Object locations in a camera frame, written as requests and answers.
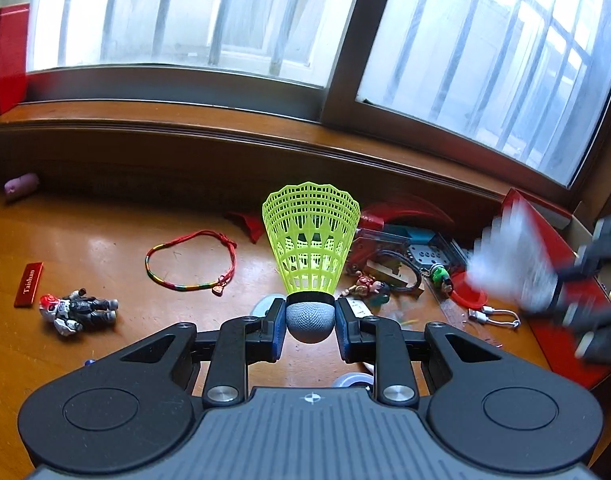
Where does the wooden windowsill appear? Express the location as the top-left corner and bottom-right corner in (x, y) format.
(0, 100), (511, 201)

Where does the white tape roll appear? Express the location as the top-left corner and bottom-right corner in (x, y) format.
(334, 373), (374, 392)

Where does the black cord loop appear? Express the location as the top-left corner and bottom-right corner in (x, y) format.
(389, 254), (424, 294)

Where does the red cloth piece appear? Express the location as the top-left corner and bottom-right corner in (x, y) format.
(226, 210), (269, 245)

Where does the white feather shuttlecock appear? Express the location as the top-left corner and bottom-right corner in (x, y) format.
(465, 200), (566, 317)

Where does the red curved plastic piece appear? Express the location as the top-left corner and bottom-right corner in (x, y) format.
(360, 195), (456, 232)

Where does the yellow-green plastic shuttlecock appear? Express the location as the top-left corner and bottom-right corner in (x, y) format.
(262, 180), (361, 345)

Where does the red box on windowsill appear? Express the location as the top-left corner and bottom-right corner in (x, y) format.
(0, 0), (32, 119)

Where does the toy robot figure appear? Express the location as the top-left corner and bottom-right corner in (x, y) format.
(40, 288), (120, 337)

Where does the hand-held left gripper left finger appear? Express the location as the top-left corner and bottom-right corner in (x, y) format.
(120, 296), (289, 407)

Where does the grey framed window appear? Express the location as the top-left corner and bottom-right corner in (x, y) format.
(23, 0), (611, 196)

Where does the pink soft object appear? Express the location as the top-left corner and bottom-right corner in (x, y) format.
(4, 172), (40, 196)

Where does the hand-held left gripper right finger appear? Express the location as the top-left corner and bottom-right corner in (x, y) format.
(335, 297), (504, 407)

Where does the red name plate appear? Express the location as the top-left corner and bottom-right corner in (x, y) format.
(14, 261), (45, 309)

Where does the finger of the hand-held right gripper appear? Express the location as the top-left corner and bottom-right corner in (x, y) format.
(555, 245), (606, 285)
(548, 292), (611, 367)

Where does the pale blue round disc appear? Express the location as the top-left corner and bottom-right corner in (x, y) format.
(252, 294), (286, 319)

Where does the small red doll figure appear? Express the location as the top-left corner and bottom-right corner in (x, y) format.
(341, 270), (391, 297)

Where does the red braided cord bracelet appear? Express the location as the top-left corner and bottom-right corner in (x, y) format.
(145, 230), (238, 296)

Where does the blue toy block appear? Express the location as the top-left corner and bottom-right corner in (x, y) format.
(384, 225), (437, 247)

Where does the notched wooden block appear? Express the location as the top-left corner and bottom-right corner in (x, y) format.
(364, 256), (405, 286)

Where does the green toy figure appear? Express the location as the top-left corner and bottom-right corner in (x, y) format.
(429, 264), (455, 292)

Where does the white charging cable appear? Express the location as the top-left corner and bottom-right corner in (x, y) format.
(467, 307), (521, 330)

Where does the red cardboard box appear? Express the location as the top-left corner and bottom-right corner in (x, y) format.
(500, 187), (611, 392)

